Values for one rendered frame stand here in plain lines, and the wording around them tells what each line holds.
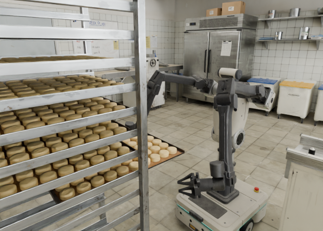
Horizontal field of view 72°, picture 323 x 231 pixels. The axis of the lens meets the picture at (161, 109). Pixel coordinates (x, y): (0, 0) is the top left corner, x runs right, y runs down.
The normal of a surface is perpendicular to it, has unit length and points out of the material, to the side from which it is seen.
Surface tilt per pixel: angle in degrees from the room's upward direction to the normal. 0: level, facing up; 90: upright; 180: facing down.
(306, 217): 90
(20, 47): 90
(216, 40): 90
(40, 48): 90
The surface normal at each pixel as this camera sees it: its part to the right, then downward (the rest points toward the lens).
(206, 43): -0.67, 0.21
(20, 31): 0.65, 0.22
